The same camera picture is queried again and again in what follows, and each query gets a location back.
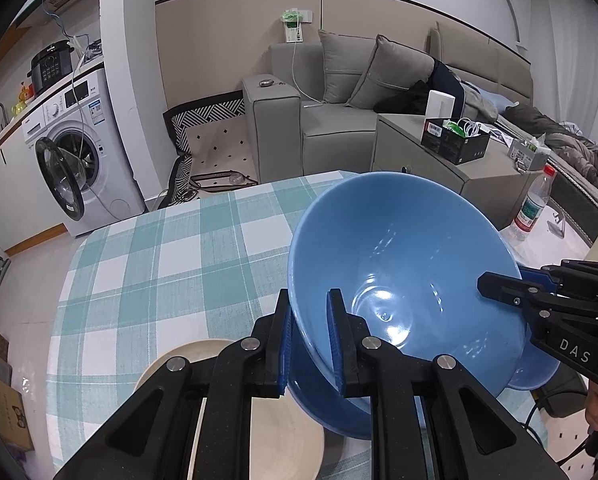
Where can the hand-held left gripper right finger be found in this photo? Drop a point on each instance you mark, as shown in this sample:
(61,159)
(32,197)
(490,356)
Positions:
(335,350)

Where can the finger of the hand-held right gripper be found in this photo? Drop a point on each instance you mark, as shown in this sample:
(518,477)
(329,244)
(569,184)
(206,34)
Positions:
(536,277)
(504,287)

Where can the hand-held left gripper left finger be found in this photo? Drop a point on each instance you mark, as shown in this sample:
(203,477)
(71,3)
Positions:
(285,355)

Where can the blue bowl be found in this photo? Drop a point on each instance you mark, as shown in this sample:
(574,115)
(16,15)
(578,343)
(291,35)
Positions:
(319,410)
(534,375)
(404,255)

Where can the large cream plate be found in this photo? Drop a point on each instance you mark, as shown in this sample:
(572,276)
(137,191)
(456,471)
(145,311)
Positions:
(284,440)

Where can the clear water bottle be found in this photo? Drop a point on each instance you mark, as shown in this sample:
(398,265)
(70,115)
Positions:
(531,205)

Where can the white tissue box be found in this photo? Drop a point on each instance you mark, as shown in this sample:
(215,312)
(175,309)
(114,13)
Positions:
(529,152)

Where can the teal checked tablecloth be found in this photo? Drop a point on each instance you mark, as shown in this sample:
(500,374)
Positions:
(179,270)

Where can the black open box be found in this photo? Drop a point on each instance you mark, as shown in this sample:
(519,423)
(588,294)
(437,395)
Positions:
(454,147)

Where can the grey side cabinet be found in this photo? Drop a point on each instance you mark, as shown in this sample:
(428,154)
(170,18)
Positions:
(409,160)

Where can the white router box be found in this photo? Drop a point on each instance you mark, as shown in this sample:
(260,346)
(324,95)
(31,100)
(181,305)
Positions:
(440,105)

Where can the dark clothing pile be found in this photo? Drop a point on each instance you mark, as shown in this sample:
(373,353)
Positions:
(419,95)

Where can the black cream patterned floor mat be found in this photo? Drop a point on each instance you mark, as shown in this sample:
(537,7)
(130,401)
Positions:
(214,150)

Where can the grey sofa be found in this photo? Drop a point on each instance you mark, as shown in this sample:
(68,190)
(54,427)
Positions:
(289,135)

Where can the grey sofa cushion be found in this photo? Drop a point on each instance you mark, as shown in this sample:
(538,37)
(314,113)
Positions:
(389,75)
(339,65)

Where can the white washing machine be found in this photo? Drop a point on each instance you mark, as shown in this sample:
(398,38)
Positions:
(104,160)

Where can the small dark remote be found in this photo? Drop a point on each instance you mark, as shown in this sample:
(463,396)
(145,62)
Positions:
(266,83)

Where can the brown cardboard box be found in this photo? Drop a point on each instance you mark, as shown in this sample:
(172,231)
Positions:
(4,405)

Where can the white lower kitchen cabinet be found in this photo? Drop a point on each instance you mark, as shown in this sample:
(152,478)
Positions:
(9,200)

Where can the green plug cover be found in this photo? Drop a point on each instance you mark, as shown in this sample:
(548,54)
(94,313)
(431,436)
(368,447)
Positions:
(291,15)

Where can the yellow green toy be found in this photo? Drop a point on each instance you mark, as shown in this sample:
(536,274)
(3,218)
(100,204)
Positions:
(23,100)

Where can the black pressure cooker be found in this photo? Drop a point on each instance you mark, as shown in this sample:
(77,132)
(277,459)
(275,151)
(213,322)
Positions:
(51,67)

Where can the white wall charger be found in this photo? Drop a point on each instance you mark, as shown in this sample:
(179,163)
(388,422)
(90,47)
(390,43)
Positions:
(293,32)

